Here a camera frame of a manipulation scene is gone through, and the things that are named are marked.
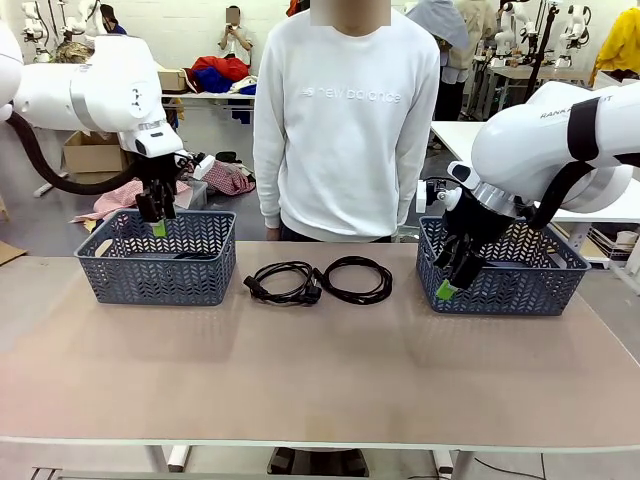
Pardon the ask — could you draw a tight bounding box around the bystander in yellow jacket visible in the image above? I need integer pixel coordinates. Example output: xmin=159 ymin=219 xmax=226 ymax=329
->
xmin=592 ymin=7 xmax=640 ymax=89

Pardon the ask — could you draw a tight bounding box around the black power cable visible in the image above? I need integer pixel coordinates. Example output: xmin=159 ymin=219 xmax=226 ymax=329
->
xmin=243 ymin=259 xmax=324 ymax=306

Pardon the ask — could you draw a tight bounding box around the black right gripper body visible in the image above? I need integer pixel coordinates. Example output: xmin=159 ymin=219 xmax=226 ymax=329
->
xmin=442 ymin=192 xmax=516 ymax=256

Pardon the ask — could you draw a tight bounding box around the black braided USB cable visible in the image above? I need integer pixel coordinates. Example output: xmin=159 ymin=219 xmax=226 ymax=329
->
xmin=323 ymin=255 xmax=394 ymax=304

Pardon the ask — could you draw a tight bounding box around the camouflage cloth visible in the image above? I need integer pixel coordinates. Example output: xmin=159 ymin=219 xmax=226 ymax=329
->
xmin=53 ymin=41 xmax=97 ymax=65

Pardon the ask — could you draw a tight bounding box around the black stand pole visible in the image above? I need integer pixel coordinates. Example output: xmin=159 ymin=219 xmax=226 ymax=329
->
xmin=524 ymin=4 xmax=559 ymax=101

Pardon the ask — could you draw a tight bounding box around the clear plastic box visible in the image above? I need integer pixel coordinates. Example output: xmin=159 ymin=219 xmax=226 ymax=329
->
xmin=172 ymin=178 xmax=210 ymax=212

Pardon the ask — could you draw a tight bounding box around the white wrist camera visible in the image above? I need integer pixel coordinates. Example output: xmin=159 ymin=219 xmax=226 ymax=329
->
xmin=192 ymin=153 xmax=217 ymax=180
xmin=417 ymin=179 xmax=439 ymax=214

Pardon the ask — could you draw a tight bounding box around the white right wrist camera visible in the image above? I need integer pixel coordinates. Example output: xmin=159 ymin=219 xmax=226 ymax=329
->
xmin=417 ymin=179 xmax=439 ymax=214

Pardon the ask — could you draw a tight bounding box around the small cardboard box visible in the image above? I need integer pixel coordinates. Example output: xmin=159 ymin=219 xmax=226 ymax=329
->
xmin=158 ymin=69 xmax=189 ymax=92

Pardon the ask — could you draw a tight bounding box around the bystander in grey hoodie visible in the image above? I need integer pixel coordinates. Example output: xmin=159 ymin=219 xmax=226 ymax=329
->
xmin=405 ymin=0 xmax=471 ymax=121

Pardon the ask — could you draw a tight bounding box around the bystander holding phone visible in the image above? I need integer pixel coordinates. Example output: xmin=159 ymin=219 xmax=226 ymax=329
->
xmin=218 ymin=5 xmax=255 ymax=66

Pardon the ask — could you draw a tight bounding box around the large cardboard box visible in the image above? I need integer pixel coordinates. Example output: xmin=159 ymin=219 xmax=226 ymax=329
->
xmin=62 ymin=130 xmax=132 ymax=175

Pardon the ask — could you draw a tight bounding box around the flat cardboard sheet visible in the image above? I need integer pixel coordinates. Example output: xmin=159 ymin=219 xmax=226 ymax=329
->
xmin=0 ymin=238 xmax=30 ymax=267

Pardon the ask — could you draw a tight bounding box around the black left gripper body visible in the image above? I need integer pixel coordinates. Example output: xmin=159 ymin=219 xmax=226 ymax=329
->
xmin=135 ymin=153 xmax=180 ymax=194

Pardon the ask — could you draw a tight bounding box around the person's right forearm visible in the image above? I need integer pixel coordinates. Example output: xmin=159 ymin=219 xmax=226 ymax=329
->
xmin=252 ymin=144 xmax=287 ymax=231

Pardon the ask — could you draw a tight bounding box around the red plaid cloth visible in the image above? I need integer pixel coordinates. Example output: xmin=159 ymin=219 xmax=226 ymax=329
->
xmin=202 ymin=160 xmax=256 ymax=197

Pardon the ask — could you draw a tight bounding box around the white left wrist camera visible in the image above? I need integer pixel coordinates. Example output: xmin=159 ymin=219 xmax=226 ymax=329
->
xmin=192 ymin=153 xmax=217 ymax=180

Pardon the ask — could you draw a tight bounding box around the thick black arm hose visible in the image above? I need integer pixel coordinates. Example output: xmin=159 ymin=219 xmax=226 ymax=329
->
xmin=7 ymin=112 xmax=146 ymax=196

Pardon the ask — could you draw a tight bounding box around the bystander in beige top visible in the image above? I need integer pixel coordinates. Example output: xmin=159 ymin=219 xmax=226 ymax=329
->
xmin=454 ymin=0 xmax=499 ymax=71

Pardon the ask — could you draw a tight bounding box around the black arm strap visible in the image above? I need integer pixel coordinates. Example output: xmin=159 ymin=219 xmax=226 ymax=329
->
xmin=568 ymin=96 xmax=615 ymax=162

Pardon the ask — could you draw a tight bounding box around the person in white sweatshirt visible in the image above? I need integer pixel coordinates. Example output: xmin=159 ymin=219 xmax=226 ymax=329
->
xmin=252 ymin=0 xmax=441 ymax=244

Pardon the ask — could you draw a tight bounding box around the person's left forearm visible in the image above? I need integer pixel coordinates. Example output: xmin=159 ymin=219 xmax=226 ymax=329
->
xmin=394 ymin=149 xmax=432 ymax=229

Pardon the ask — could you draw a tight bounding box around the red and blue clothes pile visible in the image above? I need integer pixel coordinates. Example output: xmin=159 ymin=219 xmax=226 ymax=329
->
xmin=184 ymin=55 xmax=259 ymax=95

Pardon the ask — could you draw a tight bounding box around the pink cloth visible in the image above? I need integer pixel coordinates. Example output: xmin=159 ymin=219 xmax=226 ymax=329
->
xmin=74 ymin=178 xmax=194 ymax=226

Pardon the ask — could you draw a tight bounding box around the white table frame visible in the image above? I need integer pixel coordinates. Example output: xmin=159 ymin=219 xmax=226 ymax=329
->
xmin=29 ymin=439 xmax=546 ymax=480

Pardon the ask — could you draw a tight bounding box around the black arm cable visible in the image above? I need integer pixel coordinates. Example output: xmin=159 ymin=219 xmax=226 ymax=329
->
xmin=530 ymin=158 xmax=599 ymax=231

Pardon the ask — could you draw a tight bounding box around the grey-blue plastic basket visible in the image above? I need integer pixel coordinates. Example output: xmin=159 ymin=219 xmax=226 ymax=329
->
xmin=416 ymin=214 xmax=592 ymax=317
xmin=73 ymin=208 xmax=237 ymax=306

